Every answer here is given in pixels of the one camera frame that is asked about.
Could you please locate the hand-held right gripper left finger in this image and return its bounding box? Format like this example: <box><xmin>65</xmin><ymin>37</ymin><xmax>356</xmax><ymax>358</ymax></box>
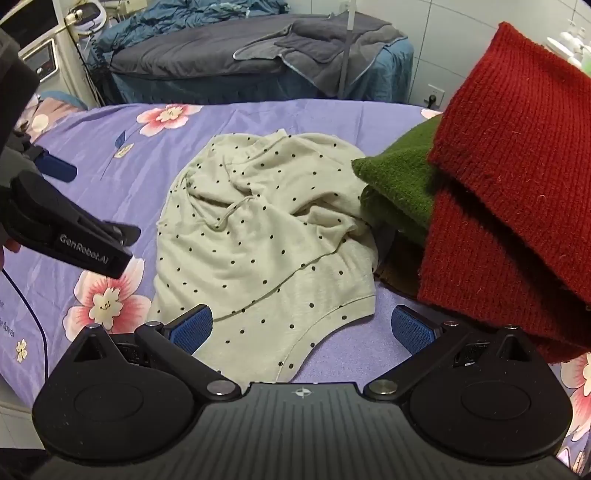
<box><xmin>69</xmin><ymin>304</ymin><xmax>242</xmax><ymax>401</ymax></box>

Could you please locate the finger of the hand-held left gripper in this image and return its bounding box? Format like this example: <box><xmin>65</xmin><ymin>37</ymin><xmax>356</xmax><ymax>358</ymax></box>
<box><xmin>25</xmin><ymin>145</ymin><xmax>78</xmax><ymax>184</ymax></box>
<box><xmin>95</xmin><ymin>220</ymin><xmax>142</xmax><ymax>248</ymax></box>

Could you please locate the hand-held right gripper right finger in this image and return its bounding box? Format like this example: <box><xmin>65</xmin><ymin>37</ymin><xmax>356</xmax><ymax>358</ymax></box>
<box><xmin>364</xmin><ymin>304</ymin><xmax>539</xmax><ymax>401</ymax></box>

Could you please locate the cream polka dot garment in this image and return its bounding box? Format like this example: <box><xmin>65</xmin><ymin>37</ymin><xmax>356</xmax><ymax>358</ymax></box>
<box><xmin>148</xmin><ymin>129</ymin><xmax>382</xmax><ymax>385</ymax></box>

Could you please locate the person's left forearm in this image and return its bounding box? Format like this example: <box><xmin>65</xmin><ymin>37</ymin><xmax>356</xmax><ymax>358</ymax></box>
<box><xmin>0</xmin><ymin>18</ymin><xmax>41</xmax><ymax>155</ymax></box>

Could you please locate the person's left hand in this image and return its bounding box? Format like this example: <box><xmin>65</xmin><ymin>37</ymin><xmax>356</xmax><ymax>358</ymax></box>
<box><xmin>0</xmin><ymin>236</ymin><xmax>22</xmax><ymax>274</ymax></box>

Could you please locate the pinkish floral cloth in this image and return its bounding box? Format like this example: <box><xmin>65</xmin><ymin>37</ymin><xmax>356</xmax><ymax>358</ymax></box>
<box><xmin>15</xmin><ymin>98</ymin><xmax>78</xmax><ymax>140</ymax></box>

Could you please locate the blue pillow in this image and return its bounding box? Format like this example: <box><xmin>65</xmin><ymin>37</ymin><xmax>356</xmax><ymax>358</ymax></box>
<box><xmin>39</xmin><ymin>90</ymin><xmax>89</xmax><ymax>112</ymax></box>

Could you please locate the white machine with control panel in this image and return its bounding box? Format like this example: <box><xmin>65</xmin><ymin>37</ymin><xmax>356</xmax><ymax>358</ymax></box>
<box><xmin>18</xmin><ymin>34</ymin><xmax>101</xmax><ymax>112</ymax></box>

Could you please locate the green knit sweater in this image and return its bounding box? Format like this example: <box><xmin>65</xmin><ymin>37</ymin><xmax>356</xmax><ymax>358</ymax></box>
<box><xmin>351</xmin><ymin>114</ymin><xmax>445</xmax><ymax>248</ymax></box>

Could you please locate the white tabletop device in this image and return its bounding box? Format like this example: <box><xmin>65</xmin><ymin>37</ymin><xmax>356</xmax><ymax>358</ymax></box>
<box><xmin>64</xmin><ymin>0</ymin><xmax>110</xmax><ymax>34</ymax></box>

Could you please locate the dark grey bed cover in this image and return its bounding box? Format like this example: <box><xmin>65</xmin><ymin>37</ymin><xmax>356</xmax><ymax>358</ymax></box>
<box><xmin>108</xmin><ymin>14</ymin><xmax>298</xmax><ymax>80</ymax></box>

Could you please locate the purple floral bedsheet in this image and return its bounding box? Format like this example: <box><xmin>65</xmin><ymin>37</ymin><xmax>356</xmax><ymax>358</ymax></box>
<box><xmin>0</xmin><ymin>98</ymin><xmax>591</xmax><ymax>476</ymax></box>

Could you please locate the red knit sweater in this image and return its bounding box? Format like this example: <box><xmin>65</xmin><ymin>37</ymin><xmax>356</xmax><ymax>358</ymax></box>
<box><xmin>418</xmin><ymin>21</ymin><xmax>591</xmax><ymax>366</ymax></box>

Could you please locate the blue rumpled duvet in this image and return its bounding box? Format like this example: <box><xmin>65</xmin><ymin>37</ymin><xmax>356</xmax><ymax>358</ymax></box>
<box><xmin>95</xmin><ymin>0</ymin><xmax>291</xmax><ymax>48</ymax></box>

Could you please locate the grey blanket with light trim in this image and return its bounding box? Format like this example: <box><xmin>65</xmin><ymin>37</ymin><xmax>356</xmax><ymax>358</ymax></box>
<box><xmin>232</xmin><ymin>10</ymin><xmax>410</xmax><ymax>100</ymax></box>

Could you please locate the white pump bottle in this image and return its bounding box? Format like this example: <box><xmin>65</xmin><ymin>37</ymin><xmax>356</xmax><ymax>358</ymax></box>
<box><xmin>547</xmin><ymin>21</ymin><xmax>588</xmax><ymax>62</ymax></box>

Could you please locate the dark gripper cable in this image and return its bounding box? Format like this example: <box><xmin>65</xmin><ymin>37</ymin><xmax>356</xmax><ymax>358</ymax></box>
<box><xmin>0</xmin><ymin>269</ymin><xmax>49</xmax><ymax>366</ymax></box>

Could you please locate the black coiled cord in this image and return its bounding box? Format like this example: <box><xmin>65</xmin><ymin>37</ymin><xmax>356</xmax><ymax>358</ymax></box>
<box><xmin>78</xmin><ymin>32</ymin><xmax>105</xmax><ymax>75</ymax></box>

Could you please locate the white wall outlet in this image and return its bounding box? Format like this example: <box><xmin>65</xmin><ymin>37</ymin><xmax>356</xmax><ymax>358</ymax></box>
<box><xmin>421</xmin><ymin>84</ymin><xmax>447</xmax><ymax>112</ymax></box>

